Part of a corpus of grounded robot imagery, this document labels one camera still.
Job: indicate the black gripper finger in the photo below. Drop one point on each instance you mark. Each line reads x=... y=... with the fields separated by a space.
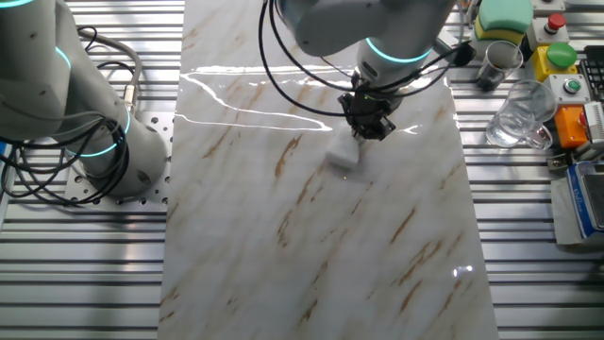
x=363 y=131
x=384 y=128

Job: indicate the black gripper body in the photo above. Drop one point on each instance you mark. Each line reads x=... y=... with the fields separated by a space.
x=365 y=107

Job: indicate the white cloth wipe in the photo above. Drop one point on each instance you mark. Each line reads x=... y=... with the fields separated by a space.
x=342 y=153

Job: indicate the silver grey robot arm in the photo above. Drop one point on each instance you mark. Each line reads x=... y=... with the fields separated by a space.
x=42 y=71

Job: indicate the green yellow sponge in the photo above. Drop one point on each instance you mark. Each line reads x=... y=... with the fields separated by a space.
x=505 y=16

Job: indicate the clear glass pitcher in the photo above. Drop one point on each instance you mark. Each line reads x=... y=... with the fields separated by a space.
x=524 y=113

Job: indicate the marble pattern board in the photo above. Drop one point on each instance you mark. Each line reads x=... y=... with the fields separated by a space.
x=307 y=260

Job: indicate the orange box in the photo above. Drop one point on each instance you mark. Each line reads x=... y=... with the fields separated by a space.
x=568 y=125

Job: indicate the red button grey box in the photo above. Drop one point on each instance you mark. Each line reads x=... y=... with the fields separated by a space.
x=547 y=35

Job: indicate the green button yellow box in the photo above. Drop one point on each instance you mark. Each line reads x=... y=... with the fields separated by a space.
x=561 y=55

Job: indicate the small green button grey box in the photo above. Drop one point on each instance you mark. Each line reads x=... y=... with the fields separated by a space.
x=572 y=86

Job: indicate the plain grey control box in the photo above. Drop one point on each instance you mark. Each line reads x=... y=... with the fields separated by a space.
x=547 y=5

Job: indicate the grey ribbed metal device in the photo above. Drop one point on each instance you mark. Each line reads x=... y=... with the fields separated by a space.
x=595 y=123

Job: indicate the blue white digital scale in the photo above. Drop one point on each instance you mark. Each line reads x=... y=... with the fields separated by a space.
x=585 y=203

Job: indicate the black keyboard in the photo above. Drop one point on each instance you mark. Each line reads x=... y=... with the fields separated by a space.
x=594 y=71

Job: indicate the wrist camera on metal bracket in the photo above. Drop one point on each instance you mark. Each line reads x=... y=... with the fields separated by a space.
x=464 y=54

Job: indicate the metal corner bracket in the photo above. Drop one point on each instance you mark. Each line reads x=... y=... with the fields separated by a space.
x=557 y=162

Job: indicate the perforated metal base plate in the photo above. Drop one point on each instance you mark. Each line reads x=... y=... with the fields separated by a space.
x=158 y=127

